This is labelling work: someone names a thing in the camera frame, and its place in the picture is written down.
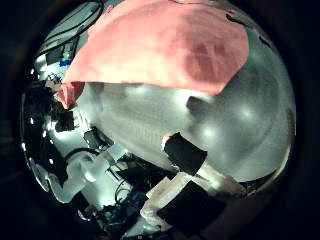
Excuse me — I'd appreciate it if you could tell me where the black cable bundle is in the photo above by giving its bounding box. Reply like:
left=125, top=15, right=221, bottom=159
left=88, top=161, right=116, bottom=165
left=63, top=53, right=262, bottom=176
left=41, top=0, right=106, bottom=56

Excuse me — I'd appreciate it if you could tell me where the pink cloth garment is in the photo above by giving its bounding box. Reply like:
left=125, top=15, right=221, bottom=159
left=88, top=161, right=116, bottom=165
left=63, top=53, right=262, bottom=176
left=57, top=0, right=250, bottom=110

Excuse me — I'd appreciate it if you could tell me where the thin black cable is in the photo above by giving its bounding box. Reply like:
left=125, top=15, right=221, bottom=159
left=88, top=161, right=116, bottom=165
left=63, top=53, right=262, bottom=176
left=64, top=146, right=101, bottom=165

